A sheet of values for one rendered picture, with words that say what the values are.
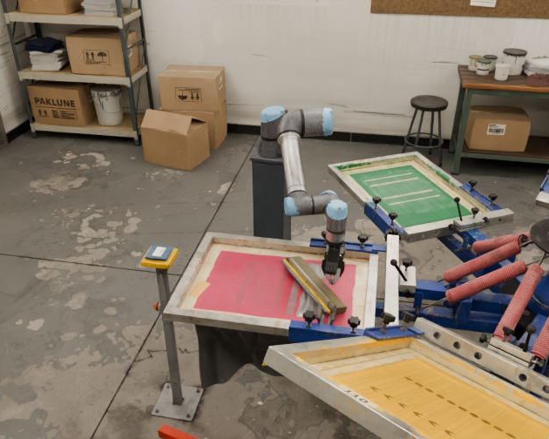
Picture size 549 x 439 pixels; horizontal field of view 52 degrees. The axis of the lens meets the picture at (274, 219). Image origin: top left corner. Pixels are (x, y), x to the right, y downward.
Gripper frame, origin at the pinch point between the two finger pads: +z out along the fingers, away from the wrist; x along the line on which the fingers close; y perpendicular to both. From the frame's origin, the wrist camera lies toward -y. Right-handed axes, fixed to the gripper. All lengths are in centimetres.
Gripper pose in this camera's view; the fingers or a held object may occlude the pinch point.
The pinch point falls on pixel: (331, 282)
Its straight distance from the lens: 230.7
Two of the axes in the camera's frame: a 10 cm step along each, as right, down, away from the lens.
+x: -9.8, -1.0, 1.6
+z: 0.0, 8.6, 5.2
